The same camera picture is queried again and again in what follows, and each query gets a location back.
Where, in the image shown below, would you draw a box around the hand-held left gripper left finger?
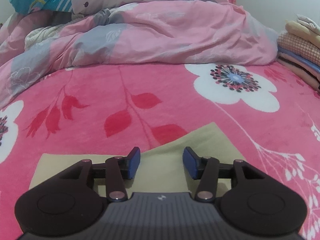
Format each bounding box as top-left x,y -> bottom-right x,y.
60,147 -> 142,202

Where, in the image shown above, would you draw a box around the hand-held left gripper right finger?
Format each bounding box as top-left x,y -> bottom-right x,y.
182,147 -> 264,202

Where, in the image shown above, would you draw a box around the beige pants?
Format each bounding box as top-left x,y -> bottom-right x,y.
29,122 -> 247,198

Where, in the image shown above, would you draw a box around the stack of folded clothes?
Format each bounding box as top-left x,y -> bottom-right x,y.
276,14 -> 320,90

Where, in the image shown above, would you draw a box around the pink flower-print blanket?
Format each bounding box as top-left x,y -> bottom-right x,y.
0,61 -> 320,240

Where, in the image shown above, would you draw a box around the pink floral quilt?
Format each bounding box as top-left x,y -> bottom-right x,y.
0,1 -> 279,103

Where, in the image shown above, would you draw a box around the white knit cloth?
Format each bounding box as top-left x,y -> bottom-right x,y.
24,25 -> 65,49

